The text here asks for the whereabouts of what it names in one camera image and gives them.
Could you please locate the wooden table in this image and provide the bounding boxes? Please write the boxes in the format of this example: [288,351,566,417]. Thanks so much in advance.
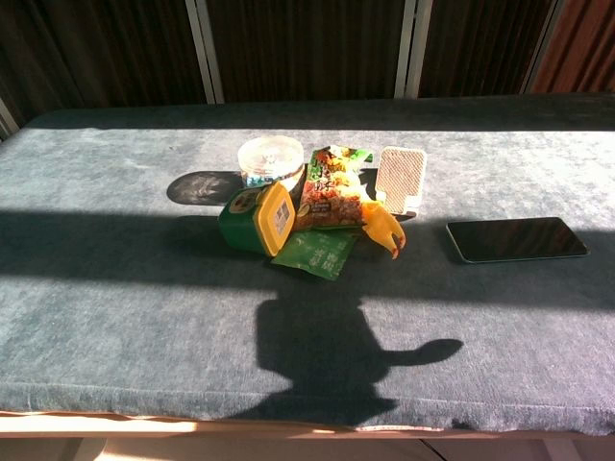
[0,409,615,461]

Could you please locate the white frame post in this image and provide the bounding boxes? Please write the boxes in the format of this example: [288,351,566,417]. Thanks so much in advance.
[184,0,226,105]
[394,0,434,100]
[0,97,21,142]
[520,0,564,95]

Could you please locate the yellow rubber chicken toy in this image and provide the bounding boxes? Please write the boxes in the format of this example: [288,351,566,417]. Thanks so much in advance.
[359,200,407,260]

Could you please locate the blue-grey velvet table cloth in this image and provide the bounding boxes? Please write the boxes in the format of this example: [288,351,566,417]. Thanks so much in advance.
[0,93,615,436]

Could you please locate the green box with yellow lid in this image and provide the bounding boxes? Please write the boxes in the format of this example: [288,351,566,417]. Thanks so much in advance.
[217,181,297,258]

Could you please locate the black smartphone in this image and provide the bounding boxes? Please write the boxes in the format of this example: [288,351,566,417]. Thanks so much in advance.
[445,216,590,265]

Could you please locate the orange-brown curtain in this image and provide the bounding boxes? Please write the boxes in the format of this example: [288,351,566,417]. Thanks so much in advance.
[529,0,615,95]

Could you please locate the green sachet packet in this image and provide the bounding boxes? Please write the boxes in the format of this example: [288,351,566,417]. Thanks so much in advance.
[270,229,358,281]

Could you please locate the orange green snack bag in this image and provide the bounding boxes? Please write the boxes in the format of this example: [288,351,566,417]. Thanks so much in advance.
[291,145,375,233]

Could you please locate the dark pleated curtain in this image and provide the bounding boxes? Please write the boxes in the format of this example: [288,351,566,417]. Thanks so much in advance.
[205,0,407,104]
[0,0,209,127]
[418,0,554,99]

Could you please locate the clear round plastic container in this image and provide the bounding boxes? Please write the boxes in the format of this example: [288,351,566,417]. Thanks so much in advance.
[236,135,306,191]

